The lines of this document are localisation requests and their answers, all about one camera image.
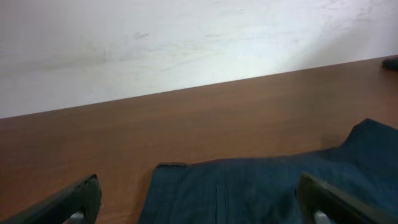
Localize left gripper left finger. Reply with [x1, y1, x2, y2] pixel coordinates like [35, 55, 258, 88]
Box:
[2, 174, 102, 224]

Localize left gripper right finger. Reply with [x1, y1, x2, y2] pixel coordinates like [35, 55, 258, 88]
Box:
[296, 172, 397, 224]

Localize navy blue shorts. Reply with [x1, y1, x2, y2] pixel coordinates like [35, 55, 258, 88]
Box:
[139, 119, 397, 223]

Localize black garment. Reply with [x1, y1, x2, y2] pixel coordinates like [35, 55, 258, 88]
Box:
[382, 57, 398, 71]

